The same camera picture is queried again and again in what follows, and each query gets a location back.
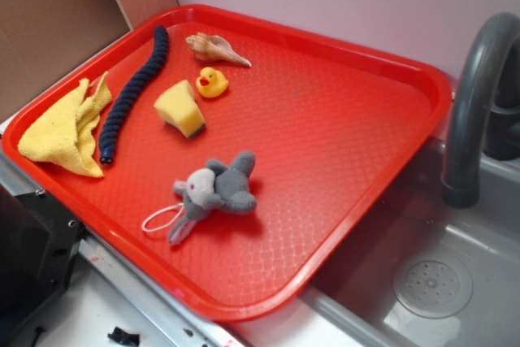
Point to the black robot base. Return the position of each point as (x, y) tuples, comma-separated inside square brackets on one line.
[(39, 241)]

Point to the red plastic tray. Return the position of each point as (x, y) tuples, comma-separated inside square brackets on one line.
[(331, 125)]

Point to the grey plush elephant toy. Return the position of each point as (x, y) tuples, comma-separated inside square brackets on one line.
[(216, 186)]

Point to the yellow rubber duck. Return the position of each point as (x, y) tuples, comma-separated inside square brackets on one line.
[(211, 82)]

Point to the yellow sponge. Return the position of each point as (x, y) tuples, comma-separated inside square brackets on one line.
[(177, 106)]

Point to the beige conch seashell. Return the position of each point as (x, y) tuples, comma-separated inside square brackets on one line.
[(212, 49)]

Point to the yellow cloth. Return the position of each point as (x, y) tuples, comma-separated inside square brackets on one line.
[(63, 135)]

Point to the grey toy sink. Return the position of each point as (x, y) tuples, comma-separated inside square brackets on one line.
[(416, 272)]

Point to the grey toy faucet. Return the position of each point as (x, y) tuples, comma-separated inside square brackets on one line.
[(485, 114)]

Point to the black tape scrap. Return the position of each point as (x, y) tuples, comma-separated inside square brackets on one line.
[(121, 337)]

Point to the brown cardboard panel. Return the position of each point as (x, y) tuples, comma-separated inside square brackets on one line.
[(44, 40)]

